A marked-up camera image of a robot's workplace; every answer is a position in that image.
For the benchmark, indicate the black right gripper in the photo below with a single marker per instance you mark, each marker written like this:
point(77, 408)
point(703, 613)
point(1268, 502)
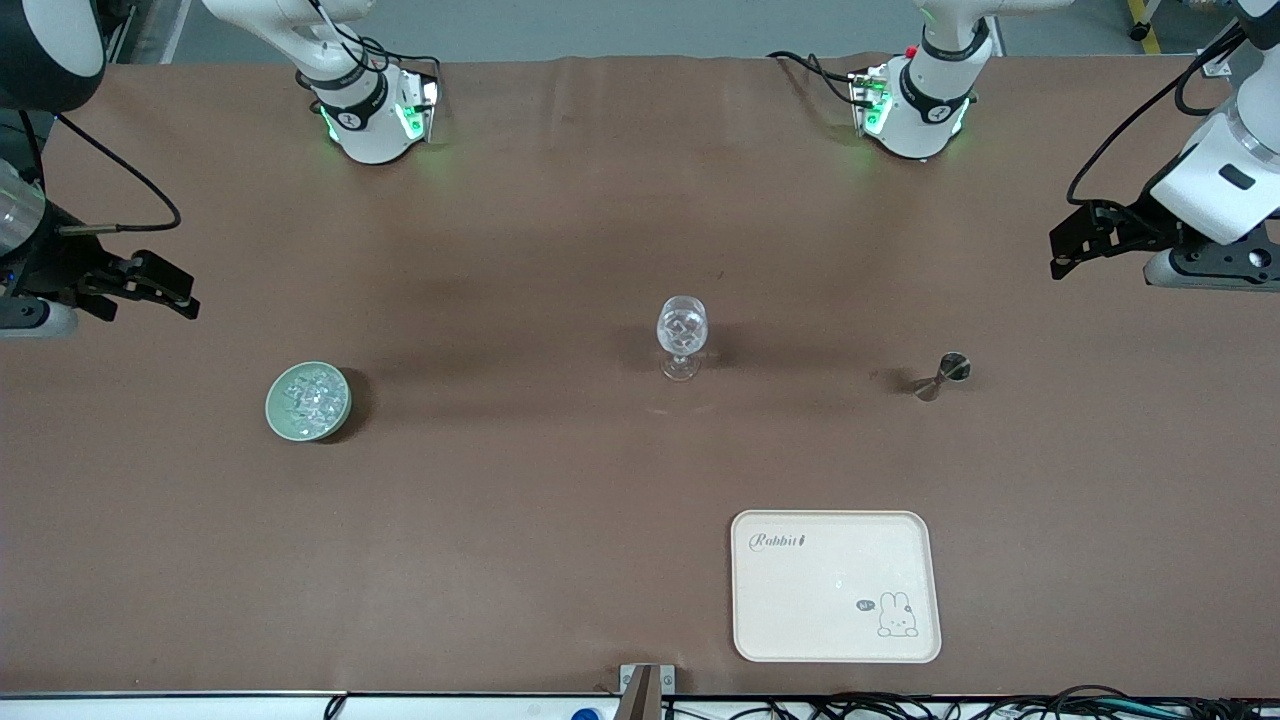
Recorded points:
point(52, 263)

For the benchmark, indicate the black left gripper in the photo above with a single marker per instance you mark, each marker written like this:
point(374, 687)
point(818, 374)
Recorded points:
point(1150, 224)

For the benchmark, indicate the clear ice cubes pile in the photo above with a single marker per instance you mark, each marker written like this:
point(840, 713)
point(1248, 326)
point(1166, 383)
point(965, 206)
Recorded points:
point(310, 398)

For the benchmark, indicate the steel double jigger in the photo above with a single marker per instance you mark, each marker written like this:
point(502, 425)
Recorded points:
point(942, 376)

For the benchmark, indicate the left arm base control box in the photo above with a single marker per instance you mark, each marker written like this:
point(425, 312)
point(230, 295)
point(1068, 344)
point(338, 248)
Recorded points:
point(868, 100)

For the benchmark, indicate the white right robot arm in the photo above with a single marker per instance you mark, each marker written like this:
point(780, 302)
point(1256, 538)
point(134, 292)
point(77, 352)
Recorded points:
point(365, 125)

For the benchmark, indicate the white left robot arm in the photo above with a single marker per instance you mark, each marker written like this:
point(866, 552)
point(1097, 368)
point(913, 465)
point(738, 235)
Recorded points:
point(925, 110)

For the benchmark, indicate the right arm base control box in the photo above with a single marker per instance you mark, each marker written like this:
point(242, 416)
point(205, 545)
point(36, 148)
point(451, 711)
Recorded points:
point(420, 105)

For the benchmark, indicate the clear wine glass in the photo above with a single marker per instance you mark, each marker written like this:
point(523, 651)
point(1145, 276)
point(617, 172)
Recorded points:
point(682, 335)

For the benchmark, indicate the pale green bowl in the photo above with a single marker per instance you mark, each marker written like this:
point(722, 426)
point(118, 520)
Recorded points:
point(276, 415)

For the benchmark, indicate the brown table cover mat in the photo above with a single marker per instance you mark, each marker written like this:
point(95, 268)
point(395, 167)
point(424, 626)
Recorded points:
point(500, 550)

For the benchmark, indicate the cream rabbit print tray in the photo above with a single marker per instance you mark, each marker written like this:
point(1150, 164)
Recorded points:
point(830, 600)

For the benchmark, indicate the blue cap object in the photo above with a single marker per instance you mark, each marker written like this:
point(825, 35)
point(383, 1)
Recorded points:
point(587, 714)

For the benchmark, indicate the aluminium frame profile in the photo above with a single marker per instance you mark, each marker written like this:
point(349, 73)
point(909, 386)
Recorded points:
point(1215, 62)

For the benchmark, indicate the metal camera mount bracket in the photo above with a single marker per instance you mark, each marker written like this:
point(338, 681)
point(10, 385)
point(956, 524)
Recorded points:
point(645, 690)

